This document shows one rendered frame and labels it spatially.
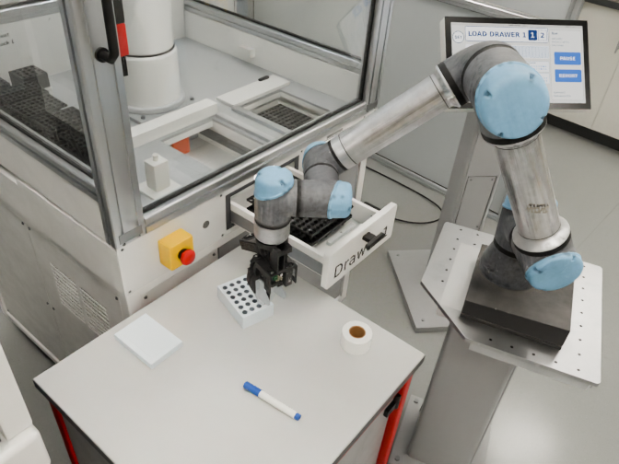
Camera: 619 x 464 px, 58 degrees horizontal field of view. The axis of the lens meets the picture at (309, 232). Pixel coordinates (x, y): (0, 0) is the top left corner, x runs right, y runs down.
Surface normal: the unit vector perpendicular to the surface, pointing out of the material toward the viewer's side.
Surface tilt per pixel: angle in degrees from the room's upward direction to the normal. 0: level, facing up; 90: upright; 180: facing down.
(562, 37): 50
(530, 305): 3
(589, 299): 0
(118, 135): 90
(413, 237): 0
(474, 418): 90
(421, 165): 90
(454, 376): 90
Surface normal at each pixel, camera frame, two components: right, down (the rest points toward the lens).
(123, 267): 0.77, 0.43
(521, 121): -0.02, 0.51
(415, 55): -0.69, 0.41
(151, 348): 0.07, -0.78
